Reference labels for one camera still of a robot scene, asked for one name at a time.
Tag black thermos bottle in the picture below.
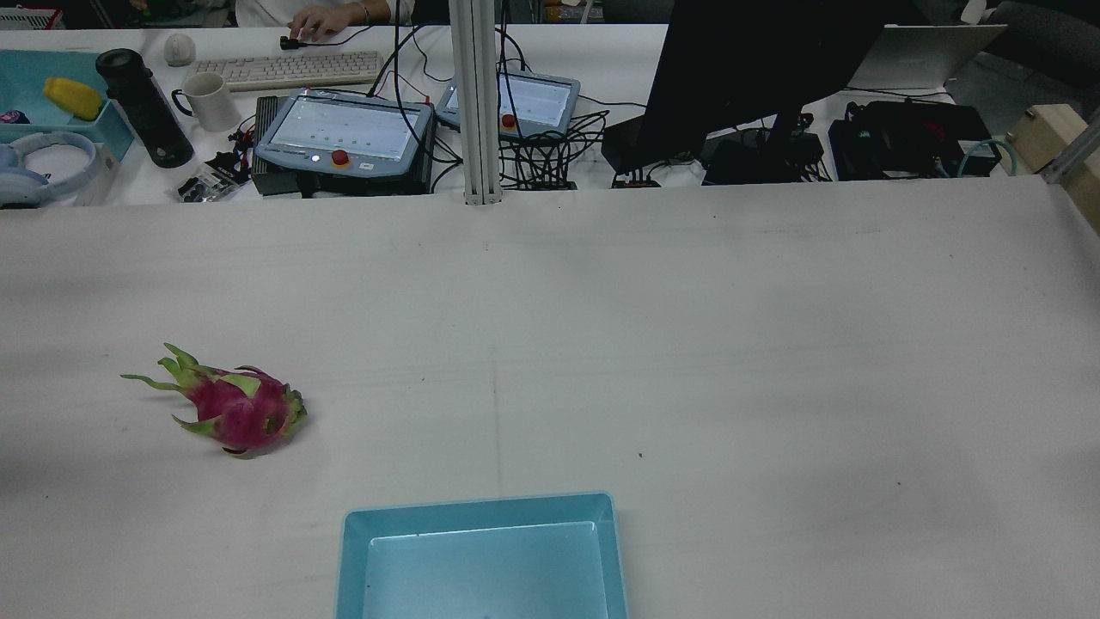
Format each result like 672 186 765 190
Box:
95 48 195 169

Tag clear bag of black parts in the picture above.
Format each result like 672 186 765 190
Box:
176 162 243 204

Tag aluminium profile post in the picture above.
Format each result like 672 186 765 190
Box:
448 0 504 205

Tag wooden box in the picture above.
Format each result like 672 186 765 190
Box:
1005 104 1100 233

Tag small black box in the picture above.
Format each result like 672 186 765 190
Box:
601 116 656 177

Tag yellow toy fruit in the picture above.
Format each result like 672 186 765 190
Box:
43 77 105 121

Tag white ceramic mug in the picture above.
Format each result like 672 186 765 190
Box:
171 72 242 132

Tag small blue-grey teach pendant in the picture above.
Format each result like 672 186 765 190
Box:
436 70 582 138

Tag black cable bundle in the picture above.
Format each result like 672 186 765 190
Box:
498 110 613 188

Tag silver laptop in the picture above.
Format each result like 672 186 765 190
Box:
846 24 1008 91

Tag black computer monitor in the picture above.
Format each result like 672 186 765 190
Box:
640 0 886 186

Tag teal storage bin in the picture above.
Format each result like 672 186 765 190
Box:
0 49 137 162

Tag large blue-grey teach pendant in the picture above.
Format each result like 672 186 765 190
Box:
254 88 435 180

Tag person in white sweater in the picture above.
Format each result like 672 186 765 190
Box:
235 0 418 42

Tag pale blue headphones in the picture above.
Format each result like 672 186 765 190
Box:
0 131 98 208

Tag black office chair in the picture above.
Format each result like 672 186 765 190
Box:
987 0 1100 87

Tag light blue plastic tray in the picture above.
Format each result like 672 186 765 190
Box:
335 491 629 619

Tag teal cable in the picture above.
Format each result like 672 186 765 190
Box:
958 139 1019 179

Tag beige computer keyboard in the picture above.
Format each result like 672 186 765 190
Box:
185 51 384 92

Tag diagonal aluminium profile bar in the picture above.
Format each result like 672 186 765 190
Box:
1042 116 1100 184

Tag black electronics case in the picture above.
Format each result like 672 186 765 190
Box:
829 101 1002 181

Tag pink dragon fruit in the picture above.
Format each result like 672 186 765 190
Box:
120 343 309 457

